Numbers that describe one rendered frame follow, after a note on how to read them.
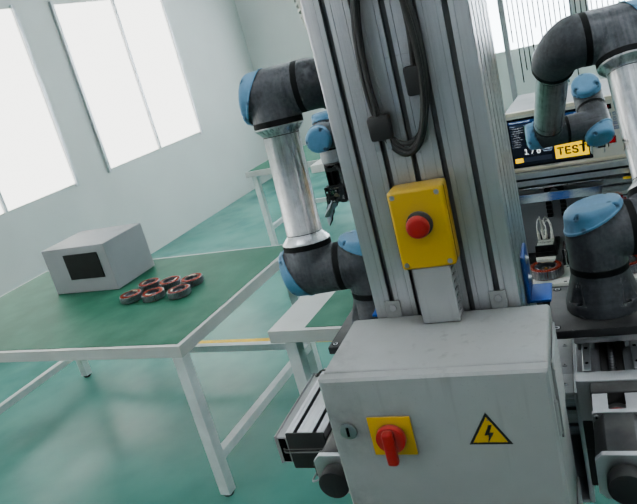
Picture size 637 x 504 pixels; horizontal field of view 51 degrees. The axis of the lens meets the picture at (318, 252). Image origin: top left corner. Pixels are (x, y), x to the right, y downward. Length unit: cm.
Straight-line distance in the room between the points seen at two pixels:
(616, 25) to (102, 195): 591
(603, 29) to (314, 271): 80
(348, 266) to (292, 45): 808
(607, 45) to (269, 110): 73
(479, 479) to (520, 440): 10
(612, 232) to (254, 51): 860
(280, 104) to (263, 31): 818
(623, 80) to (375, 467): 94
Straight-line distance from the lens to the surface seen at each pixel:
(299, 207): 154
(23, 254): 625
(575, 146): 237
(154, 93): 788
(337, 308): 253
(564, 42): 158
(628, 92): 155
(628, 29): 159
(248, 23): 978
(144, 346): 277
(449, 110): 105
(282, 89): 150
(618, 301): 149
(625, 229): 145
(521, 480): 107
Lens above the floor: 171
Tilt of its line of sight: 17 degrees down
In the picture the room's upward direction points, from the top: 15 degrees counter-clockwise
